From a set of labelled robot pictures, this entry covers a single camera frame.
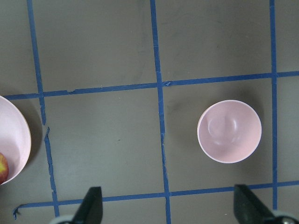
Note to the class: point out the red apple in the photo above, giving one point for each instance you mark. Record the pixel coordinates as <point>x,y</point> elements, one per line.
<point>4,168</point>

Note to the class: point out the pink plate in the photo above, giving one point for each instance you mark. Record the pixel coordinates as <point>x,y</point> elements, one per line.
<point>15,138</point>

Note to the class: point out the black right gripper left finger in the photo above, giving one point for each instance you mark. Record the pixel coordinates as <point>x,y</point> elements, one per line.
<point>91,208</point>

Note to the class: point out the pink bowl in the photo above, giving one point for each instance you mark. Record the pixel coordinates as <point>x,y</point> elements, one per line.
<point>229,131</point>

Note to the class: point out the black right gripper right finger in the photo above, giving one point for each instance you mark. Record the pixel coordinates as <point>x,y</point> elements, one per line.
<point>249,209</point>

